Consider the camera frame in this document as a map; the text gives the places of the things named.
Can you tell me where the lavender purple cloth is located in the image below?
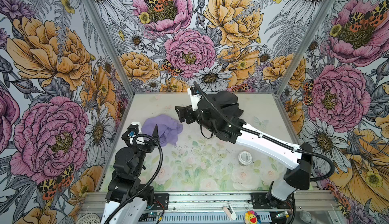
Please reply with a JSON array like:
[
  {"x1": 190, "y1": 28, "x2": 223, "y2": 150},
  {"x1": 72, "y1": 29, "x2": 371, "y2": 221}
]
[{"x1": 141, "y1": 114, "x2": 183, "y2": 147}]

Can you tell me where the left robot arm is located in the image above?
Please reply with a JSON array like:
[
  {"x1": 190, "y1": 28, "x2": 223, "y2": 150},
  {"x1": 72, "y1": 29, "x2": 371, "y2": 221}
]
[{"x1": 101, "y1": 124, "x2": 163, "y2": 224}]

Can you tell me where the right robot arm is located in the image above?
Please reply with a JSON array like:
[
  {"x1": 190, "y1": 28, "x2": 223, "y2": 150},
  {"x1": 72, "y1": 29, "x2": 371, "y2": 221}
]
[{"x1": 175, "y1": 94, "x2": 312, "y2": 201}]

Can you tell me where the dark grey cloth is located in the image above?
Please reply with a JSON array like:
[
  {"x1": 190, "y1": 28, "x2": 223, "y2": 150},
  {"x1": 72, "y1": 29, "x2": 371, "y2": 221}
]
[{"x1": 209, "y1": 91, "x2": 244, "y2": 118}]

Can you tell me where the white tape roll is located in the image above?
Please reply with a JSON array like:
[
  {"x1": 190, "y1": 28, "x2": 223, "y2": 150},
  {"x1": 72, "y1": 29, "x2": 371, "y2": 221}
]
[{"x1": 238, "y1": 151, "x2": 253, "y2": 166}]

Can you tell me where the white perforated disc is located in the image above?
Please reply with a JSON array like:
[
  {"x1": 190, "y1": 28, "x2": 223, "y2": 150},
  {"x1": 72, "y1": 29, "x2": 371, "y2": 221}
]
[{"x1": 76, "y1": 213, "x2": 101, "y2": 224}]

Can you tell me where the white marker pen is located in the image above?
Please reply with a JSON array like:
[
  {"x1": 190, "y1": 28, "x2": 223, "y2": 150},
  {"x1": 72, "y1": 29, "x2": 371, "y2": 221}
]
[{"x1": 223, "y1": 203, "x2": 237, "y2": 221}]

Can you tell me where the colourful flower toy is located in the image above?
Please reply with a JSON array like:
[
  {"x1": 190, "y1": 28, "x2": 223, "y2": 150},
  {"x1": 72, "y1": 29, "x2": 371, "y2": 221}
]
[{"x1": 244, "y1": 210, "x2": 261, "y2": 224}]

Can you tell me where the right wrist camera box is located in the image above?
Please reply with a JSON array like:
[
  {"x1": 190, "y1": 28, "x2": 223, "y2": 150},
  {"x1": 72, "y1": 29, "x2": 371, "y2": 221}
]
[{"x1": 187, "y1": 86, "x2": 202, "y2": 111}]

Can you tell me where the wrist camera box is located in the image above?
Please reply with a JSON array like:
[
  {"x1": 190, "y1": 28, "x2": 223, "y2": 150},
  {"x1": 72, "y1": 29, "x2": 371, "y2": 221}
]
[
  {"x1": 187, "y1": 86, "x2": 202, "y2": 111},
  {"x1": 126, "y1": 122, "x2": 141, "y2": 138}
]

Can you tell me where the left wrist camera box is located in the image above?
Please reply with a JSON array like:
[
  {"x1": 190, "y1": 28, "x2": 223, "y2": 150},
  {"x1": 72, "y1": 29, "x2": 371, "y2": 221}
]
[{"x1": 126, "y1": 122, "x2": 141, "y2": 138}]

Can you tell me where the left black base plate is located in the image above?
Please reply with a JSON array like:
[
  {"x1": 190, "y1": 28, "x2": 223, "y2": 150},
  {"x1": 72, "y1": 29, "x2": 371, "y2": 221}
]
[{"x1": 146, "y1": 193, "x2": 170, "y2": 211}]

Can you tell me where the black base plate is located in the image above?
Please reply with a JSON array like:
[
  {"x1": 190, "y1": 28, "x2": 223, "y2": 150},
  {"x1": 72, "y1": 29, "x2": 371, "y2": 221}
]
[
  {"x1": 247, "y1": 192, "x2": 294, "y2": 209},
  {"x1": 146, "y1": 193, "x2": 170, "y2": 211}
]

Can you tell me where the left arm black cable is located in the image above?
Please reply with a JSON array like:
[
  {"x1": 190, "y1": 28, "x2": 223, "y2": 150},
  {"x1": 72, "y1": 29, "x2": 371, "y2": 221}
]
[{"x1": 103, "y1": 133, "x2": 164, "y2": 224}]

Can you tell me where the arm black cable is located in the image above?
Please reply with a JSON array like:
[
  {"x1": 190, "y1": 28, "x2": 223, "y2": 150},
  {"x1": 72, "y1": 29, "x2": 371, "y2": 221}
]
[
  {"x1": 103, "y1": 133, "x2": 164, "y2": 224},
  {"x1": 193, "y1": 82, "x2": 335, "y2": 182}
]

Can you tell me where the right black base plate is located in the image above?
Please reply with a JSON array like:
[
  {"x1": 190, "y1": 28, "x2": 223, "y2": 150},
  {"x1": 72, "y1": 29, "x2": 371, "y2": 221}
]
[{"x1": 247, "y1": 192, "x2": 294, "y2": 209}]

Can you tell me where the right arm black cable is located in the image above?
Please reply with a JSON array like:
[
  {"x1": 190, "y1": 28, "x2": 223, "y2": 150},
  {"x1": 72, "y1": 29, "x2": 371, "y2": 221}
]
[{"x1": 193, "y1": 82, "x2": 335, "y2": 182}]

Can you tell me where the left aluminium corner post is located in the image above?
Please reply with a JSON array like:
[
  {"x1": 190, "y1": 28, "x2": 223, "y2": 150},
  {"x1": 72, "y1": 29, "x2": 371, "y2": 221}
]
[{"x1": 81, "y1": 0, "x2": 135, "y2": 99}]

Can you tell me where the aluminium corner post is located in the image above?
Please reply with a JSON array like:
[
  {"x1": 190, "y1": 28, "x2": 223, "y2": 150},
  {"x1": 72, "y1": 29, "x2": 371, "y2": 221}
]
[
  {"x1": 81, "y1": 0, "x2": 135, "y2": 99},
  {"x1": 275, "y1": 0, "x2": 335, "y2": 96}
]

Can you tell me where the aluminium front rail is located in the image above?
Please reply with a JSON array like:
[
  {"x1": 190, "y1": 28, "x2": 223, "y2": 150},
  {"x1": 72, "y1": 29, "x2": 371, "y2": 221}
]
[{"x1": 80, "y1": 190, "x2": 339, "y2": 215}]

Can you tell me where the right aluminium corner post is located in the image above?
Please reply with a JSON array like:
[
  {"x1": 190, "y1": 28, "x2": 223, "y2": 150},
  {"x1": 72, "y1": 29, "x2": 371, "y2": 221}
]
[{"x1": 275, "y1": 0, "x2": 335, "y2": 96}]

